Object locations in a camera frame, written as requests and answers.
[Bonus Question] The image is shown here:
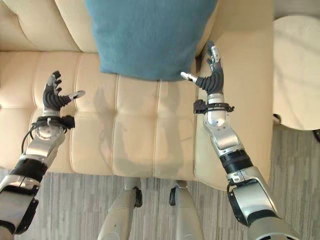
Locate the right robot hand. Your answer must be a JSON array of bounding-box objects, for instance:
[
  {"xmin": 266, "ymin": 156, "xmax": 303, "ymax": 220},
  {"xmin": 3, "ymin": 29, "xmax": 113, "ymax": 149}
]
[{"xmin": 180, "ymin": 40, "xmax": 225, "ymax": 95}]

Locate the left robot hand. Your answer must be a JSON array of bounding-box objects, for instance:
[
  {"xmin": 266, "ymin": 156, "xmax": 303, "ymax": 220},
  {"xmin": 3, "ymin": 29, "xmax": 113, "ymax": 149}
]
[{"xmin": 42, "ymin": 70, "xmax": 86, "ymax": 118}]

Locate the blue cushion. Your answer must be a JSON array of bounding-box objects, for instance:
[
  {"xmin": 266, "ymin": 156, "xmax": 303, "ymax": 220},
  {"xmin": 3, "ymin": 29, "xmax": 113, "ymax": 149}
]
[{"xmin": 85, "ymin": 0, "xmax": 221, "ymax": 82}]

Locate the cream leather sofa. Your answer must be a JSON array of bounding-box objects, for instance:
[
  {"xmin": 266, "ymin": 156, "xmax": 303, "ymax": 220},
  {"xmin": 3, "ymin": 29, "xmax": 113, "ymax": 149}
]
[{"xmin": 0, "ymin": 0, "xmax": 274, "ymax": 193}]

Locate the left silver robot leg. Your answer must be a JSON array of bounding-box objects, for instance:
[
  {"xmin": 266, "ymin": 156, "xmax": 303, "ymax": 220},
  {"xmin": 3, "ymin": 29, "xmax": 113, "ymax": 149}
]
[{"xmin": 96, "ymin": 176, "xmax": 143, "ymax": 240}]

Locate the silver robot leg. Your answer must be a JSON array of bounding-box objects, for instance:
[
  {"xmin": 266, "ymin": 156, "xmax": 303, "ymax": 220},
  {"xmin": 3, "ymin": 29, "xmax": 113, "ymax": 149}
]
[
  {"xmin": 169, "ymin": 180, "xmax": 205, "ymax": 240},
  {"xmin": 96, "ymin": 176, "xmax": 143, "ymax": 240}
]

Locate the right silver robot leg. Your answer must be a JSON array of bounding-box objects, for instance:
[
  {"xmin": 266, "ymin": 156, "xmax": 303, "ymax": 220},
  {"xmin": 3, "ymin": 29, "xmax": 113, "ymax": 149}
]
[{"xmin": 169, "ymin": 180, "xmax": 205, "ymax": 240}]

